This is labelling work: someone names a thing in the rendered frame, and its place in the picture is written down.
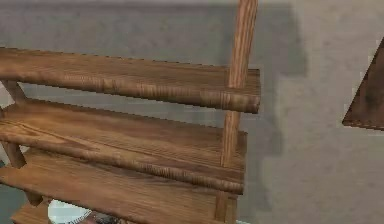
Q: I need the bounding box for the brown wooden shelf unit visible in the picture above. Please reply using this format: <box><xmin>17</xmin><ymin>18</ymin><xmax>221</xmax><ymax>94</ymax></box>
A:
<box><xmin>0</xmin><ymin>0</ymin><xmax>262</xmax><ymax>224</ymax></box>

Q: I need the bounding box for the white round dish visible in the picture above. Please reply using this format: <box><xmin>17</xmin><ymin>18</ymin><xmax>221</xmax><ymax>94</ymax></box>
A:
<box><xmin>47</xmin><ymin>199</ymin><xmax>93</xmax><ymax>224</ymax></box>

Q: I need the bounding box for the dark brown wooden furniture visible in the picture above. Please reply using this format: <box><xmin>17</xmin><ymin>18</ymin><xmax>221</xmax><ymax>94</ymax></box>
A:
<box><xmin>342</xmin><ymin>37</ymin><xmax>384</xmax><ymax>131</ymax></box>

